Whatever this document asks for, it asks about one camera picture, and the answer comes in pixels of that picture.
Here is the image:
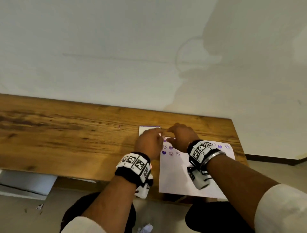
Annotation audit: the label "person's right hand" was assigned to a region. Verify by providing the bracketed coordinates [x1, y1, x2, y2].
[167, 122, 201, 153]

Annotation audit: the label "person's left hand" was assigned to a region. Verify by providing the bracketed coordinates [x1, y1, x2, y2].
[134, 128, 166, 161]

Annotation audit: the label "person's right forearm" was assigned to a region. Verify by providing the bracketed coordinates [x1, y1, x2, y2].
[206, 155, 280, 231]

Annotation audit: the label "person's left forearm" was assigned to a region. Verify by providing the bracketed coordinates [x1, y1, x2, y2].
[81, 175, 138, 226]

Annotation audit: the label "small white pad purple edge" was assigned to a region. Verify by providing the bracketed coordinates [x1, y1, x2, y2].
[139, 126, 161, 137]

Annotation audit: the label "right wrist marker tracker band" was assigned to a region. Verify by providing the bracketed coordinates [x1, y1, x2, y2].
[187, 140, 227, 190]

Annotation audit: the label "wrist marker tracker band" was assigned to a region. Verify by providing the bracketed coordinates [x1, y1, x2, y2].
[115, 152, 154, 199]
[187, 140, 227, 190]

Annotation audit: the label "left wrist marker tracker band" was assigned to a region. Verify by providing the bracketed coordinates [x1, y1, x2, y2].
[115, 152, 154, 199]

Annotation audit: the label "white paper sheet purple stamps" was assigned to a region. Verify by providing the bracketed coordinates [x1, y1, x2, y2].
[158, 137, 236, 200]

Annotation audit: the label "crumpled white paper ball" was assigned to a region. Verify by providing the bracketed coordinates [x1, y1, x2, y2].
[138, 224, 154, 233]

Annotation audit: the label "person's black-trousered right leg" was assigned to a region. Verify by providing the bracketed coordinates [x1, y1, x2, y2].
[185, 201, 255, 233]

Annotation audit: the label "person's black-trousered leg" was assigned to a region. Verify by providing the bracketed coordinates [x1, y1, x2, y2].
[60, 192, 137, 233]
[185, 201, 255, 233]

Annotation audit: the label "person's black-trousered left leg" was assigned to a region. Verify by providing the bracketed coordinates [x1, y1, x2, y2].
[60, 192, 137, 233]

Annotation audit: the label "white left sleeve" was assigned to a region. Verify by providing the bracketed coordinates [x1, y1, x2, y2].
[61, 216, 107, 233]

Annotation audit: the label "white sleeve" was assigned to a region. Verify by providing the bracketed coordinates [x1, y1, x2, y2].
[61, 216, 107, 233]
[254, 184, 307, 233]

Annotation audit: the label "white right sleeve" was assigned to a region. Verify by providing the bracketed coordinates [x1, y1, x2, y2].
[254, 184, 307, 233]

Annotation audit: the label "white box under table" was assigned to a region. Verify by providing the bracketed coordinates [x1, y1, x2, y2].
[0, 169, 58, 201]

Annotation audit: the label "silver metal bracelet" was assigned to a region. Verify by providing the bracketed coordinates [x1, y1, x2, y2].
[201, 151, 227, 172]

